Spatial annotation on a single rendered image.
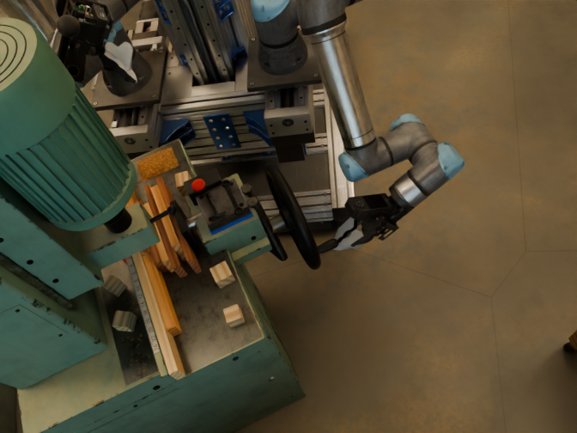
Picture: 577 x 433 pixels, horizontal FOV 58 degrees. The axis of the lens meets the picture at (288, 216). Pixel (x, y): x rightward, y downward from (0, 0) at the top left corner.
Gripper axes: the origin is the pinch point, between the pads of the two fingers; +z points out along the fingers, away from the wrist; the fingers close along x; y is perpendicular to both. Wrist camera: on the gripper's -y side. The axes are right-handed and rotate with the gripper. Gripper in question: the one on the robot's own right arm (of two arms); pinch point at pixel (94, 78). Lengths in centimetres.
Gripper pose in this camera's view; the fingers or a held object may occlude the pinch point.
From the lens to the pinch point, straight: 99.7
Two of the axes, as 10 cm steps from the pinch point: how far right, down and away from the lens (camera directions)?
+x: 7.8, 0.1, 6.3
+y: 4.8, -6.6, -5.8
